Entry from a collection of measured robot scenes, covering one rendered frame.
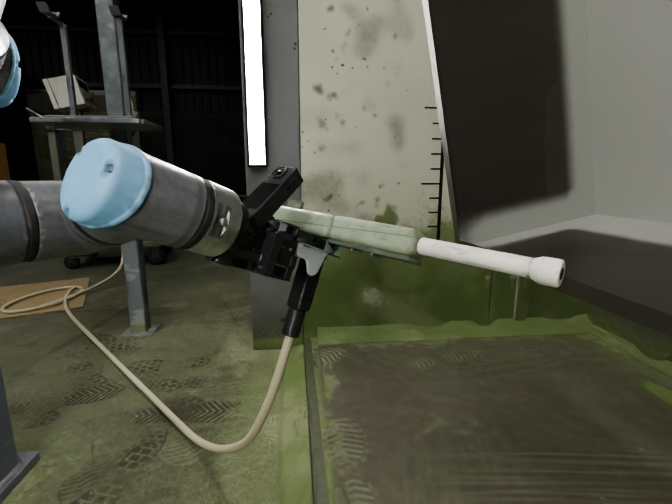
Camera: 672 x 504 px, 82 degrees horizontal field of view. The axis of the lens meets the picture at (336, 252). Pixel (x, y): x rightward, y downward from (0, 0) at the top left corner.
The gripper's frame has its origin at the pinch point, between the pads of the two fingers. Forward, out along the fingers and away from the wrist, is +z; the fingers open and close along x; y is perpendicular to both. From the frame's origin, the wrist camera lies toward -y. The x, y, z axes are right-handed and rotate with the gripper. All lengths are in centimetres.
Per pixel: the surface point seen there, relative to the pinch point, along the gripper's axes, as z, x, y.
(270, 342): 52, -55, 34
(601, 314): 125, 33, -10
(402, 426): 39, 6, 34
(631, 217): 48, 38, -25
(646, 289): 13.8, 43.6, -5.3
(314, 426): 27.3, -9.7, 39.6
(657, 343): 111, 49, -4
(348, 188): 51, -40, -25
